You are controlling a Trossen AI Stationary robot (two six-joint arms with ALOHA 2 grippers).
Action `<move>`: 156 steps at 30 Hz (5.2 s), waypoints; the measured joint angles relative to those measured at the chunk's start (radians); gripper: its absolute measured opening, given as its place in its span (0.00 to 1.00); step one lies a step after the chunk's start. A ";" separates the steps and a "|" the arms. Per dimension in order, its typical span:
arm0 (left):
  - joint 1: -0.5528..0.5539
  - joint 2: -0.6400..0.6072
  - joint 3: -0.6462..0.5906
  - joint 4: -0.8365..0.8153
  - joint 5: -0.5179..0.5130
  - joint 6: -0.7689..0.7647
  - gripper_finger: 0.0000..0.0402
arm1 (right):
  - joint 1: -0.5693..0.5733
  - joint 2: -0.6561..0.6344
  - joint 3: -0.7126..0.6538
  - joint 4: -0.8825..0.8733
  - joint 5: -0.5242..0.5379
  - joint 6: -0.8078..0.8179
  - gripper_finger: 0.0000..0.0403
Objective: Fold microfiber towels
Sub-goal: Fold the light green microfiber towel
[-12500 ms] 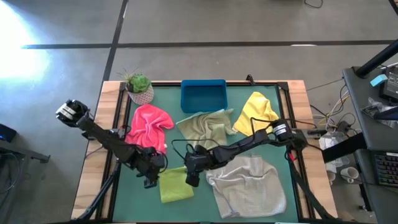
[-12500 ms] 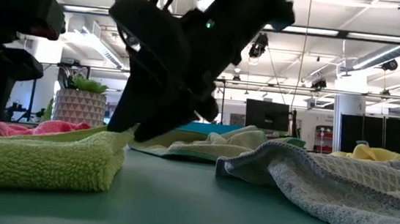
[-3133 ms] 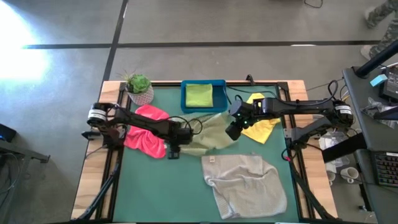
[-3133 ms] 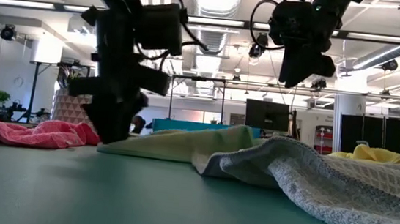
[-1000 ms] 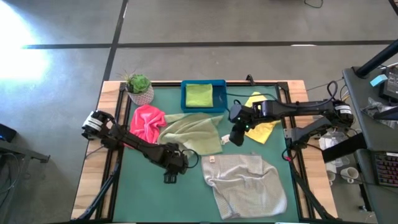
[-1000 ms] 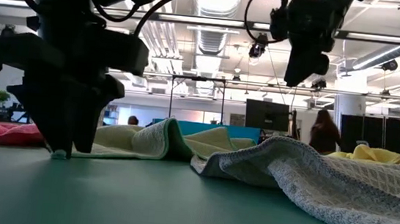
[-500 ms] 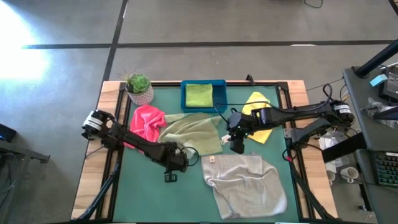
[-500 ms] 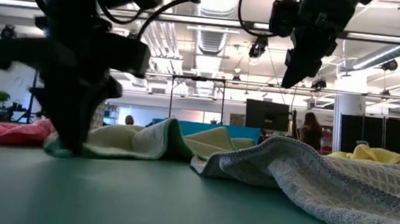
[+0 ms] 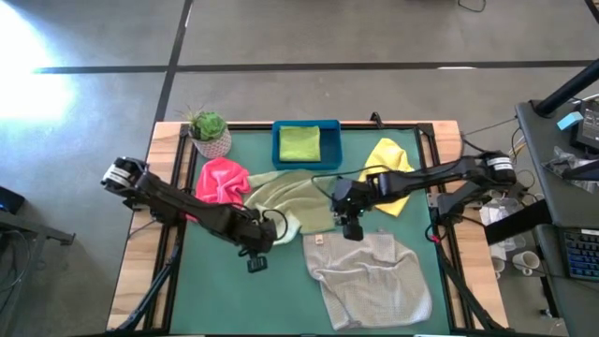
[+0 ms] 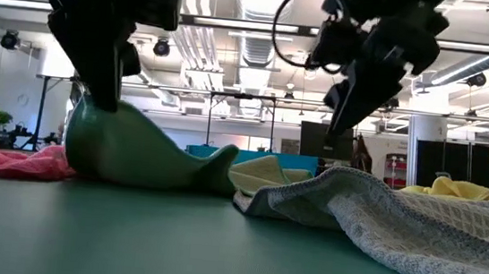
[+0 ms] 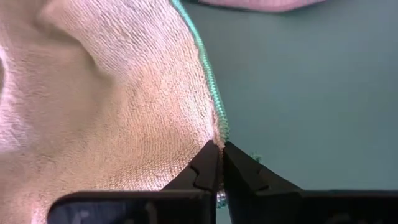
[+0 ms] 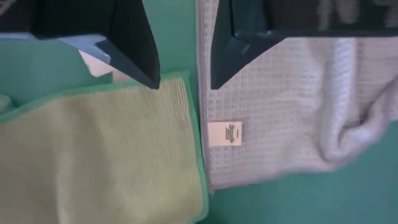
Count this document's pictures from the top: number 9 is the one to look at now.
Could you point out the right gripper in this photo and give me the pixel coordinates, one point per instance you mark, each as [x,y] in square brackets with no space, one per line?
[351,199]

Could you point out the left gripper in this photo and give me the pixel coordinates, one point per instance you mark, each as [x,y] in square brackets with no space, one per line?
[252,231]

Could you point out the pale green towel teal hem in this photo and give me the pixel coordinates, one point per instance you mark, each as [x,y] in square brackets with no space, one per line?
[299,201]

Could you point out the yellow microfiber towel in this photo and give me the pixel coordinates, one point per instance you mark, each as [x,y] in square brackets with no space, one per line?
[388,152]

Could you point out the pink microfiber towel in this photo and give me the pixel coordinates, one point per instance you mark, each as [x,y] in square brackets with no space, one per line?
[220,180]

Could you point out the lime green microfiber towel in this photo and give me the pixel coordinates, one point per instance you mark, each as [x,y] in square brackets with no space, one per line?
[299,142]

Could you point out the grey waffle-weave towel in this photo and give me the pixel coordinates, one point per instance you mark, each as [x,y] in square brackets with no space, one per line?
[369,281]

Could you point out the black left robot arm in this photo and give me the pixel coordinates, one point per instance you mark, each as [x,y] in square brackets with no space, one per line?
[178,203]

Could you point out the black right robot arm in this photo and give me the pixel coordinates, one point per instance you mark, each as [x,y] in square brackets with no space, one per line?
[435,174]

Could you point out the blue plastic bin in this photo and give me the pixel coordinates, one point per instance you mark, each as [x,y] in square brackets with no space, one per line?
[331,145]

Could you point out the black table clamp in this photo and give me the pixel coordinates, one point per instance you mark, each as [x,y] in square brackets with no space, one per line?
[375,119]

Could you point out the potted plant triangle-patterned pot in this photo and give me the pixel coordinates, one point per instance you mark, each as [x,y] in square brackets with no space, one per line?
[208,126]

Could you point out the white mug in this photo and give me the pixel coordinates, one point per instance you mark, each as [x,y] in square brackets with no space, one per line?
[498,267]
[526,262]

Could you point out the black flat bar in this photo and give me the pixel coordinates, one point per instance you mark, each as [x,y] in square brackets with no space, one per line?
[519,222]

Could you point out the grey side desk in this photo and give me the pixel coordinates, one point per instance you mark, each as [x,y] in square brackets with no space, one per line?
[561,201]

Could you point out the clear plastic bag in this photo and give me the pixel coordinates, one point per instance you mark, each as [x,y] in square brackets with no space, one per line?
[561,161]

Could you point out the light blue box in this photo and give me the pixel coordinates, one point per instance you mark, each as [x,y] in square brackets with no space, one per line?
[570,121]

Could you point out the black computer keyboard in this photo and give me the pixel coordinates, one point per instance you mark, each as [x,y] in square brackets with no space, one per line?
[582,255]

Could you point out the black metal pole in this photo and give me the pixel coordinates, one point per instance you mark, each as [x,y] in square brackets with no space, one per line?
[568,89]

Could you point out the black box device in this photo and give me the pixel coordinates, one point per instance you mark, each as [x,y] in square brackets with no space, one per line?
[9,201]

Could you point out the black electronic device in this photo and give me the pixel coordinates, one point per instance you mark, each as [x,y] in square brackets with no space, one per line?
[590,131]

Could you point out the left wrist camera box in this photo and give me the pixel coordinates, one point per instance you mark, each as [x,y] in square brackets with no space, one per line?
[257,264]

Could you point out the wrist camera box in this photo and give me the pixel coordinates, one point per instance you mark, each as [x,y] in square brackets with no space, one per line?
[257,264]
[353,232]

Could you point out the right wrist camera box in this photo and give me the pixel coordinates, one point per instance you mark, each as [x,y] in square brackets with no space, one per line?
[353,232]

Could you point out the black metal table frame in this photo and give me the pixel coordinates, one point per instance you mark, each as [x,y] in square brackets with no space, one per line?
[252,126]

